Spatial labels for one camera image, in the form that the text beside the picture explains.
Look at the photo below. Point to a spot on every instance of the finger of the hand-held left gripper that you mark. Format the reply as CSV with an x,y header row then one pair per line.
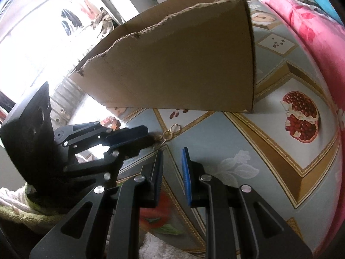
x,y
126,137
137,147

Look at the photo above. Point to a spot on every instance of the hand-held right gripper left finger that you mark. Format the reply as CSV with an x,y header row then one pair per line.
x,y
153,183

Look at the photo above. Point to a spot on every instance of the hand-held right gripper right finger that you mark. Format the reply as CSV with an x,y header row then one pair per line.
x,y
186,175

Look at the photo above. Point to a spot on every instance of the brown cardboard box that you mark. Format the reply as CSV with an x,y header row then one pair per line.
x,y
175,67

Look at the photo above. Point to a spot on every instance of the metal railing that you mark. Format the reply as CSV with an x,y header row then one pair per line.
x,y
62,99

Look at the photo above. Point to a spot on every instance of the fruit print tablecloth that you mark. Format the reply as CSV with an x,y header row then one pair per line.
x,y
242,153

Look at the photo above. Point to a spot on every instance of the dark hanging jacket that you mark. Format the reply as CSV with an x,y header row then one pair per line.
x,y
70,21

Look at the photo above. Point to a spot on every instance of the pink hanging garment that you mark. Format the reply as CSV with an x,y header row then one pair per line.
x,y
89,5

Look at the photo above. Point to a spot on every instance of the pink floral blanket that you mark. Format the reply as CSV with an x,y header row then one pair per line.
x,y
310,32

